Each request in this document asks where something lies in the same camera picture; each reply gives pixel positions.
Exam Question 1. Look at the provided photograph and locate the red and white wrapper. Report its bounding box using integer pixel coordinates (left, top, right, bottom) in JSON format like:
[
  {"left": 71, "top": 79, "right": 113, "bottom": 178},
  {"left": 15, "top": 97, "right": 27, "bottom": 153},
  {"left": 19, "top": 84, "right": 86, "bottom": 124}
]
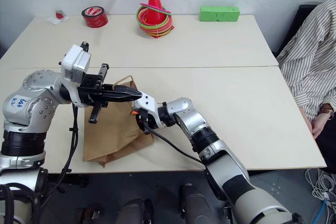
[{"left": 46, "top": 9, "right": 70, "bottom": 26}]

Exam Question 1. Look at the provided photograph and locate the thin pink toss ring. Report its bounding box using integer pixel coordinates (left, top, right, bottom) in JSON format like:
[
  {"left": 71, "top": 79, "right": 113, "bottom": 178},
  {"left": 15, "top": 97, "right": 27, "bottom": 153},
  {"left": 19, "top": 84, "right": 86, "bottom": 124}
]
[{"left": 139, "top": 3, "right": 172, "bottom": 15}]

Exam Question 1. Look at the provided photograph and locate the person's bare hand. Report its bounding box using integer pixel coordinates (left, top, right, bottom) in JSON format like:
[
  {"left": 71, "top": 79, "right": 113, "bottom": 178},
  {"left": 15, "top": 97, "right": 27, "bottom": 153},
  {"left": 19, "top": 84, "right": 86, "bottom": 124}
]
[{"left": 311, "top": 113, "right": 332, "bottom": 139}]

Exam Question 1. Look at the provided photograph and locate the orange toss ring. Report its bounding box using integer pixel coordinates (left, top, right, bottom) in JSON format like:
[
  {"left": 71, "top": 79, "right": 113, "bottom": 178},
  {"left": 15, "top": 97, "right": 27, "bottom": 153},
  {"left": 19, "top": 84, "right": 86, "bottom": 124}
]
[{"left": 143, "top": 23, "right": 175, "bottom": 38}]

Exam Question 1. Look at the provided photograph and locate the black chair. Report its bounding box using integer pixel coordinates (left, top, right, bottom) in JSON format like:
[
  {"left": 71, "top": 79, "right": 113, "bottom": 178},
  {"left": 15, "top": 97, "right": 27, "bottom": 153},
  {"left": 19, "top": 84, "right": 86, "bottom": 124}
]
[{"left": 271, "top": 4, "right": 320, "bottom": 57}]

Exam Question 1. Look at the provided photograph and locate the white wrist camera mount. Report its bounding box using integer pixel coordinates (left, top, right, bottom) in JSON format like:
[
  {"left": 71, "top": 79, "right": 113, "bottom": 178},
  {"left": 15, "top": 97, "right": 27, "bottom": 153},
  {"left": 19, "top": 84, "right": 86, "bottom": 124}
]
[
  {"left": 132, "top": 92, "right": 164, "bottom": 131},
  {"left": 59, "top": 44, "right": 92, "bottom": 83}
]

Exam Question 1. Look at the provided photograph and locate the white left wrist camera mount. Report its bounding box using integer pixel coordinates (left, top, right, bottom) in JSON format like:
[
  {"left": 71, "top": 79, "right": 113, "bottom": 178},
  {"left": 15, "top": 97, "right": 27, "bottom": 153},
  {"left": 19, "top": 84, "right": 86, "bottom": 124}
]
[{"left": 59, "top": 44, "right": 92, "bottom": 83}]

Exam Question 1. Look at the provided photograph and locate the green foam block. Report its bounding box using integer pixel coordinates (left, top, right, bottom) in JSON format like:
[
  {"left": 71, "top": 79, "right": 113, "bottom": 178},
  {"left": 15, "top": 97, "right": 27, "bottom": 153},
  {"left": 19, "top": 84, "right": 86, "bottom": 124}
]
[{"left": 198, "top": 5, "right": 241, "bottom": 23}]

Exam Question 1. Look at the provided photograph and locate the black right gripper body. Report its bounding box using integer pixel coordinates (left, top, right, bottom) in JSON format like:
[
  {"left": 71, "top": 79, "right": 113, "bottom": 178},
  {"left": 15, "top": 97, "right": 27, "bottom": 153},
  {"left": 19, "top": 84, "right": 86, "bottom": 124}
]
[{"left": 136, "top": 109, "right": 151, "bottom": 134}]

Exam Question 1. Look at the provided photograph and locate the red toss ring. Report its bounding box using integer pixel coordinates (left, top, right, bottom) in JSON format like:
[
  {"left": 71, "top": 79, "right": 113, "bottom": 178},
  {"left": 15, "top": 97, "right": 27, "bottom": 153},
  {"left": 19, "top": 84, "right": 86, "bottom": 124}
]
[{"left": 145, "top": 26, "right": 174, "bottom": 40}]

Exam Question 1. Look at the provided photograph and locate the white floor cable bundle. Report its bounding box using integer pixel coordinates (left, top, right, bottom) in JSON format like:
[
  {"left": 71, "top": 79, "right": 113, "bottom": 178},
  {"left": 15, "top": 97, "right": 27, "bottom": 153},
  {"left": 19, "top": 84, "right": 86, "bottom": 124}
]
[{"left": 304, "top": 167, "right": 336, "bottom": 210}]

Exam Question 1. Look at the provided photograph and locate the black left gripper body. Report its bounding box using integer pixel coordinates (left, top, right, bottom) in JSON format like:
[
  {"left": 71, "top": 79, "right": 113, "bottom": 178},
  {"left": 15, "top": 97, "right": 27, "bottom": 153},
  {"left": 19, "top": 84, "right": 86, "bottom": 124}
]
[{"left": 77, "top": 63, "right": 110, "bottom": 125}]

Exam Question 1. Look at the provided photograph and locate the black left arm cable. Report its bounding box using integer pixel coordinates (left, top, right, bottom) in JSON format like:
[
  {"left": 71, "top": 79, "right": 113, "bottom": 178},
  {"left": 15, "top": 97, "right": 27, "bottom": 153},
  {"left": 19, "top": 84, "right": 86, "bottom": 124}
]
[{"left": 39, "top": 102, "right": 80, "bottom": 209}]

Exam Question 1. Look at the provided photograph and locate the yellow toss ring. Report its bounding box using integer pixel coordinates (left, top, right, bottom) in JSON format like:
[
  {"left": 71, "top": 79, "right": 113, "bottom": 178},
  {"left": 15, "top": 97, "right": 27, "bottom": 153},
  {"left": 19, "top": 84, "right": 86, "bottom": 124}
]
[{"left": 139, "top": 14, "right": 174, "bottom": 35}]

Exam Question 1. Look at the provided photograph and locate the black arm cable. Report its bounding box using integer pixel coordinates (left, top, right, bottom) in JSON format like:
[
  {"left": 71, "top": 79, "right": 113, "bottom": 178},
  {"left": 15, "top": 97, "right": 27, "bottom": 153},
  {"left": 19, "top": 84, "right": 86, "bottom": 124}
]
[
  {"left": 143, "top": 122, "right": 211, "bottom": 168},
  {"left": 39, "top": 102, "right": 80, "bottom": 209}
]

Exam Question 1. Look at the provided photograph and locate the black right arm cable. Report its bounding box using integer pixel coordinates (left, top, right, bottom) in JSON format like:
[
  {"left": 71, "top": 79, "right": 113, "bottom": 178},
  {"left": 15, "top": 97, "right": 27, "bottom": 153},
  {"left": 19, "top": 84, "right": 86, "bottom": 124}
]
[{"left": 143, "top": 122, "right": 211, "bottom": 168}]

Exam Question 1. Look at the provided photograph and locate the red tape roll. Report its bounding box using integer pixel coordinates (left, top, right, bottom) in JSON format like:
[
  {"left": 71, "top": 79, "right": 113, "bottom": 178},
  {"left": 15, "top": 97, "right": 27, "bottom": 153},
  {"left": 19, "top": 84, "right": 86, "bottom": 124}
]
[{"left": 81, "top": 5, "right": 109, "bottom": 29}]

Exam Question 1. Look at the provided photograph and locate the green toss ring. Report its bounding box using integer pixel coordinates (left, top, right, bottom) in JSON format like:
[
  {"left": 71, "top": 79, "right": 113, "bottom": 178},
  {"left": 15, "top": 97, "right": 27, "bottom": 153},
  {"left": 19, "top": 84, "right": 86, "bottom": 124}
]
[{"left": 135, "top": 6, "right": 171, "bottom": 29}]

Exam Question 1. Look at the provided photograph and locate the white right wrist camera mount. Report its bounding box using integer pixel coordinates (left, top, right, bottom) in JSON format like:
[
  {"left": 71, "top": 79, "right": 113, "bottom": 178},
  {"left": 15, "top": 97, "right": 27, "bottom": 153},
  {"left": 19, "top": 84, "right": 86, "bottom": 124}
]
[{"left": 132, "top": 92, "right": 164, "bottom": 131}]

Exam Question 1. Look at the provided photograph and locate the brown paper bag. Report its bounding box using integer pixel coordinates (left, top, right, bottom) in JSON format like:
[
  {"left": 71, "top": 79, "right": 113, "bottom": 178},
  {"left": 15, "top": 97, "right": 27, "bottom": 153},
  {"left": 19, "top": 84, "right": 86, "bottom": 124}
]
[{"left": 82, "top": 75, "right": 154, "bottom": 168}]

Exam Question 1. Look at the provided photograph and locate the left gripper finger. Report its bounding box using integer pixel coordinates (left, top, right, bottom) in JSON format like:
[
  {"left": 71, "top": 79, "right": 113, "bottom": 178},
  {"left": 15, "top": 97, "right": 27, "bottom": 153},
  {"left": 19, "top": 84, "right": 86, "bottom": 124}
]
[
  {"left": 102, "top": 84, "right": 143, "bottom": 96},
  {"left": 103, "top": 93, "right": 143, "bottom": 103}
]

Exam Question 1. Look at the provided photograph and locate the brown wrist watch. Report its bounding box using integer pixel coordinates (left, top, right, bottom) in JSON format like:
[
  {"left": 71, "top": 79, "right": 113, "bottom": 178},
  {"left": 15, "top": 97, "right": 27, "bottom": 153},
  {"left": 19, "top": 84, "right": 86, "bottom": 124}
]
[{"left": 319, "top": 103, "right": 335, "bottom": 120}]

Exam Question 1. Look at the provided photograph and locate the red traffic cone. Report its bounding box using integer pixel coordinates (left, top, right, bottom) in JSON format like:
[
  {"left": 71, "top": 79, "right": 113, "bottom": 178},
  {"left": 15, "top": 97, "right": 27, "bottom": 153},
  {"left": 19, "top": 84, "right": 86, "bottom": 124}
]
[{"left": 145, "top": 0, "right": 166, "bottom": 25}]

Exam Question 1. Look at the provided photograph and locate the person in striped shirt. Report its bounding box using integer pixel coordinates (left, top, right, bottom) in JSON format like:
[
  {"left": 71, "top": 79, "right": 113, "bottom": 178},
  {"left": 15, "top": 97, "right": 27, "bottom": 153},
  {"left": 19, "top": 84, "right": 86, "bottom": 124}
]
[{"left": 276, "top": 0, "right": 336, "bottom": 175}]

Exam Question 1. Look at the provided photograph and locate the blue floor cable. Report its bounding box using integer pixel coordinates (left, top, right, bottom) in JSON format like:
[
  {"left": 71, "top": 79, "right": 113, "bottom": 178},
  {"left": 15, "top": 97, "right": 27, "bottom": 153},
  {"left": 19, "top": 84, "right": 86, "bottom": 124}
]
[{"left": 318, "top": 198, "right": 331, "bottom": 224}]

